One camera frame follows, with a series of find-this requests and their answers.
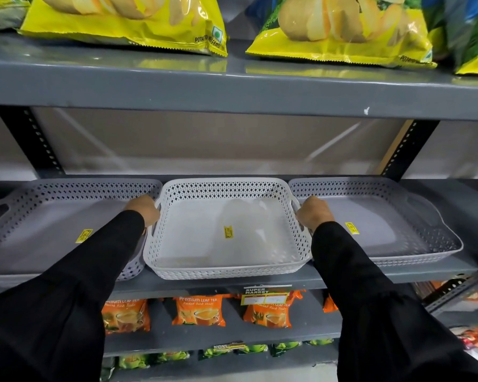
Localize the person's right hand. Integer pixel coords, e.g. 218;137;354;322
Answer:
296;195;335;232

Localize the person's left hand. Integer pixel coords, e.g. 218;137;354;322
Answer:
125;194;161;229

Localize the white perforated plastic basket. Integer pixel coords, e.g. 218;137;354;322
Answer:
143;177;313;280

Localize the person's left forearm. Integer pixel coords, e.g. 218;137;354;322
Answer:
0;210;146;382

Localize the person's right forearm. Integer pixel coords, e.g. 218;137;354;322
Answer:
311;221;478;382

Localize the grey perforated plastic basket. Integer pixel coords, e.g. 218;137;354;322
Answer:
288;177;464;267
0;178;163;288

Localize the black perforated shelf upright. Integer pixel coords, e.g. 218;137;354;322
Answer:
378;120;440;181
0;106;65;175

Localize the grey metal shelf board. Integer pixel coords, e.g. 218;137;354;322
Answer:
0;31;478;122
111;346;340;382
0;174;478;303
103;291;343;358

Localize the row of green packets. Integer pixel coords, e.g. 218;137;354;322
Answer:
100;338;335;382

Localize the green yellow potato chips bag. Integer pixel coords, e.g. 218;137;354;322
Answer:
246;0;438;70

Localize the red snack packet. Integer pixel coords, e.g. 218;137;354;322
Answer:
456;325;478;351

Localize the blue green potato chips bag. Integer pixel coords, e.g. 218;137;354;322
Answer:
422;0;478;76

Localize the grey perforated rack rail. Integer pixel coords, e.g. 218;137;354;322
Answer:
422;262;478;315

